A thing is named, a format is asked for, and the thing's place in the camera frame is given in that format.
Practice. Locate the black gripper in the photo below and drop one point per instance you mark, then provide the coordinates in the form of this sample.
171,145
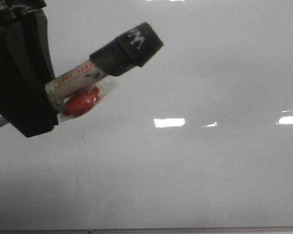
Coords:
25,67

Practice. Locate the black capped whiteboard marker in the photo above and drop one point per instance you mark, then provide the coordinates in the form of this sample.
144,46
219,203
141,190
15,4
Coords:
79,90

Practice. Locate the white whiteboard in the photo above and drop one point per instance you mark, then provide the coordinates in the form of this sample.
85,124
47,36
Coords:
201,136

